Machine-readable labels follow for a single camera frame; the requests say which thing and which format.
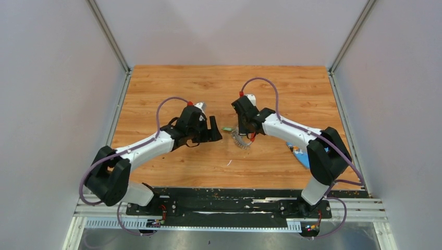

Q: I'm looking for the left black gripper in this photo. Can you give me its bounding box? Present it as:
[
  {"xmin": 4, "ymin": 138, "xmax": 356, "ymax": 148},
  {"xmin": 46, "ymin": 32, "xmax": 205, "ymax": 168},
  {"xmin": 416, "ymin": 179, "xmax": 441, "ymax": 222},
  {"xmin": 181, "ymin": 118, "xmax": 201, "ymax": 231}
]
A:
[{"xmin": 187, "ymin": 116, "xmax": 222, "ymax": 143}]

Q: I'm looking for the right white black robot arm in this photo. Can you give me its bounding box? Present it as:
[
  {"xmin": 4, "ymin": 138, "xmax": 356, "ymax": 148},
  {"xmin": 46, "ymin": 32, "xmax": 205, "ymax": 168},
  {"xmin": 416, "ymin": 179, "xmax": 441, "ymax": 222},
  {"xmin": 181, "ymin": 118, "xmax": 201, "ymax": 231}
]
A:
[{"xmin": 231, "ymin": 95, "xmax": 351, "ymax": 218}]

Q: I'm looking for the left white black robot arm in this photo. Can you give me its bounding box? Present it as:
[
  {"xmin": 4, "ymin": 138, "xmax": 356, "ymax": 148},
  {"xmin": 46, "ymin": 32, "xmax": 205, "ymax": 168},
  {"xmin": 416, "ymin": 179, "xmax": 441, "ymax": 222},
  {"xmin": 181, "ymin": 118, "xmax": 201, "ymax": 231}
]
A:
[{"xmin": 80, "ymin": 103, "xmax": 223, "ymax": 215}]

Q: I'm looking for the blue patterned pouch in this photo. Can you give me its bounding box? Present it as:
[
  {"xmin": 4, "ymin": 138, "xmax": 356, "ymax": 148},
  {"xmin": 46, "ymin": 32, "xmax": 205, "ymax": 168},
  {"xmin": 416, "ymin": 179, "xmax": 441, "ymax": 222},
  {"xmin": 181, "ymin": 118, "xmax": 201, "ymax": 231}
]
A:
[{"xmin": 286, "ymin": 142, "xmax": 310, "ymax": 169}]

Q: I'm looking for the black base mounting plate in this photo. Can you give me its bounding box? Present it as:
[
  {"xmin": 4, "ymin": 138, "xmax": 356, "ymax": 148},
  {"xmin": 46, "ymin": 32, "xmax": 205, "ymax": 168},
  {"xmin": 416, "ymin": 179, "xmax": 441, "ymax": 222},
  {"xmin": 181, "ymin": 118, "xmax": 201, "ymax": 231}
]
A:
[{"xmin": 124, "ymin": 187, "xmax": 329, "ymax": 228}]

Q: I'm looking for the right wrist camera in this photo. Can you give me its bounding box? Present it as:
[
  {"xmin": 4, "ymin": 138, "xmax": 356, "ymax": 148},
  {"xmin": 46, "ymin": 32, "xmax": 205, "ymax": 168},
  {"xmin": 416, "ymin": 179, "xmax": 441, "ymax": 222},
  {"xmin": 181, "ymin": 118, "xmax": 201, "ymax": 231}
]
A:
[{"xmin": 246, "ymin": 94, "xmax": 256, "ymax": 106}]

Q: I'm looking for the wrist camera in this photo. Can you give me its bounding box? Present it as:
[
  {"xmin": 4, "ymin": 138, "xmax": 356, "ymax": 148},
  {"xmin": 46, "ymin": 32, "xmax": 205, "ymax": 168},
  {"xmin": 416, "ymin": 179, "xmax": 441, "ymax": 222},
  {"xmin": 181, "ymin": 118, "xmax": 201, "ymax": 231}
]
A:
[
  {"xmin": 193, "ymin": 102, "xmax": 207, "ymax": 117},
  {"xmin": 246, "ymin": 94, "xmax": 256, "ymax": 106}
]

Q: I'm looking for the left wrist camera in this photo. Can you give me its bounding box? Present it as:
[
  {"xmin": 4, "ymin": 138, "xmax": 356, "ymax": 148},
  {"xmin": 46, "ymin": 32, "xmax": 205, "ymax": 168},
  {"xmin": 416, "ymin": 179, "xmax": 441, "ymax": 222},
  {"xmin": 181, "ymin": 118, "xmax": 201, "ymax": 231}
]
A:
[{"xmin": 193, "ymin": 102, "xmax": 207, "ymax": 117}]

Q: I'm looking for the white slotted cable duct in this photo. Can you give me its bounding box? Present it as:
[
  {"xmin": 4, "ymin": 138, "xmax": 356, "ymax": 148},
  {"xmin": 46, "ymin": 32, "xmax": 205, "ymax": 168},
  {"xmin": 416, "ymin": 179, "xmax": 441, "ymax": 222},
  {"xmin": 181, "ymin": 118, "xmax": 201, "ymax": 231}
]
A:
[{"xmin": 84, "ymin": 219, "xmax": 302, "ymax": 232}]

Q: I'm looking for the aluminium frame rail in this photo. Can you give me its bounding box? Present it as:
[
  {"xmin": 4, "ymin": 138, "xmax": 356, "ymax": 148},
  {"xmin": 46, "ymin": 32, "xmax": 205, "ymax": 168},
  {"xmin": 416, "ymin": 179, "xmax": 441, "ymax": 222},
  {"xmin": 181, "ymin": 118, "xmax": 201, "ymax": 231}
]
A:
[{"xmin": 73, "ymin": 198, "xmax": 388, "ymax": 223}]

